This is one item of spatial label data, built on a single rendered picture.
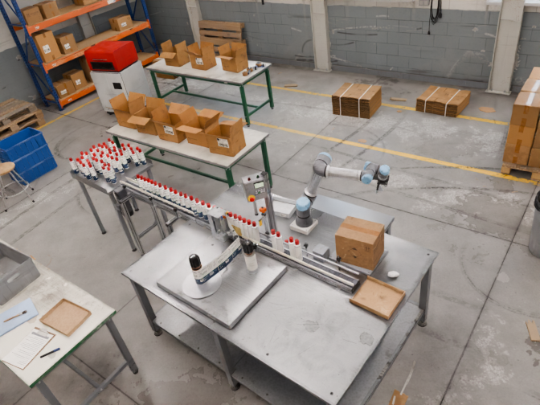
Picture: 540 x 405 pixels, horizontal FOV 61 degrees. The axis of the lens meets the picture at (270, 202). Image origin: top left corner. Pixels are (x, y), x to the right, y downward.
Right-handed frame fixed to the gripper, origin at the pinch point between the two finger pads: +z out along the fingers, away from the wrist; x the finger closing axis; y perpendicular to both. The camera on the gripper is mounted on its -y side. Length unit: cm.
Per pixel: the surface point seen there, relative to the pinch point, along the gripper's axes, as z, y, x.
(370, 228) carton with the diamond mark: -26, 0, -46
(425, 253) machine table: -4, 44, -51
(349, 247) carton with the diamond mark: -23, -14, -62
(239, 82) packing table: 231, -217, 217
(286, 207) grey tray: 39, -76, -22
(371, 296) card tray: -25, 8, -95
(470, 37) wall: 259, 111, 369
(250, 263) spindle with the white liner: -22, -84, -90
